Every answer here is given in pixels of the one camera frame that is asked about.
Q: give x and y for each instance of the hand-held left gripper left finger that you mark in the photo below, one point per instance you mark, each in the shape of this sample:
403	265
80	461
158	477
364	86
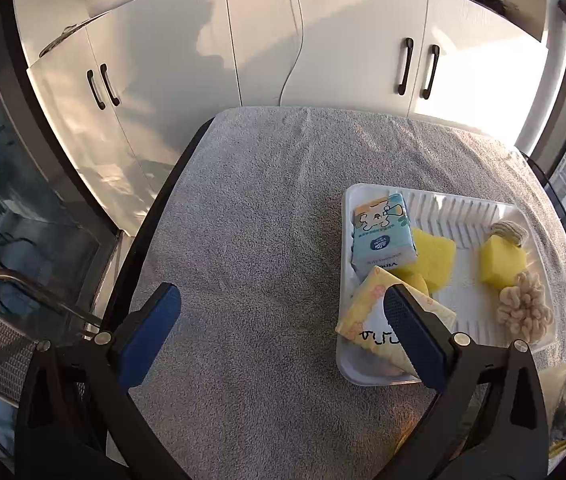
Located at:
153	330

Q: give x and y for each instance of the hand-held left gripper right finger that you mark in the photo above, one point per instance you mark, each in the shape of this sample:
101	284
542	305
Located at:
408	330

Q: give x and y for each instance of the yellow tissue pack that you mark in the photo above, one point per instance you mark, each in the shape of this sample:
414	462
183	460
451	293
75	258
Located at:
368	315

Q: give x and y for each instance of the white ribbed plastic tray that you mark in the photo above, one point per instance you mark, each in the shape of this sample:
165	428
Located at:
468	305

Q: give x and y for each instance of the cream chenille scrunchie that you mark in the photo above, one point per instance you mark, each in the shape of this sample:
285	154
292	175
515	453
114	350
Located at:
523	310

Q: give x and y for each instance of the yellow block sponge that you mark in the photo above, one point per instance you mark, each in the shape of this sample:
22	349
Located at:
503	262

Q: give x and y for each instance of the blue tissue pack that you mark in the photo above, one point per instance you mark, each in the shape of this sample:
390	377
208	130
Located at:
380	235

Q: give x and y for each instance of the small striped shell object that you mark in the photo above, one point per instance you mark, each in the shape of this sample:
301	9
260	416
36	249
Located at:
510	232

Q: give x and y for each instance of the grey terry towel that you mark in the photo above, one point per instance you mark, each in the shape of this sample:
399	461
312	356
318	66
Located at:
263	210

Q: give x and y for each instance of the white cabinet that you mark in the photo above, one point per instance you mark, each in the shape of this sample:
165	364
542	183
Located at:
188	60

